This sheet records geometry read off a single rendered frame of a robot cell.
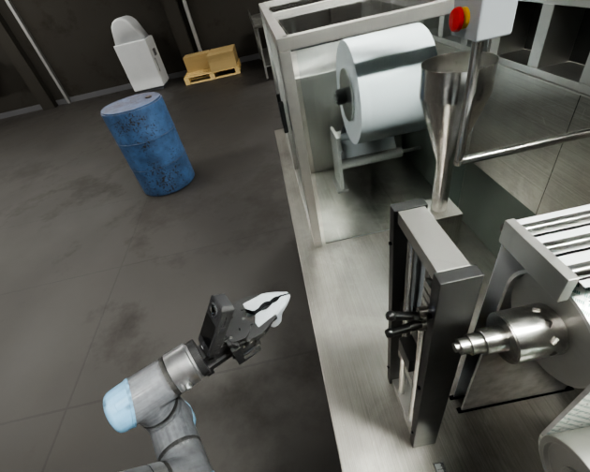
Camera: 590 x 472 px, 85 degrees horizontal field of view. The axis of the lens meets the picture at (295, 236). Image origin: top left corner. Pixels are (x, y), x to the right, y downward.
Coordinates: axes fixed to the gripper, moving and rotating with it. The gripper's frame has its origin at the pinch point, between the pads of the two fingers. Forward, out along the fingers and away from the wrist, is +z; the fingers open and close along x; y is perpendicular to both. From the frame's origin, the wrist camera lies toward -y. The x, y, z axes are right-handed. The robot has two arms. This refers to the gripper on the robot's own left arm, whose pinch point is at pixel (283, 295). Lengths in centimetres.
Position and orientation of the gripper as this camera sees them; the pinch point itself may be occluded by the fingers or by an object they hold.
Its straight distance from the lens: 66.2
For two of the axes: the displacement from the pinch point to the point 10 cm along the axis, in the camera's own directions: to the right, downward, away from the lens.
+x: 5.7, 5.6, -6.0
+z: 8.1, -4.7, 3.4
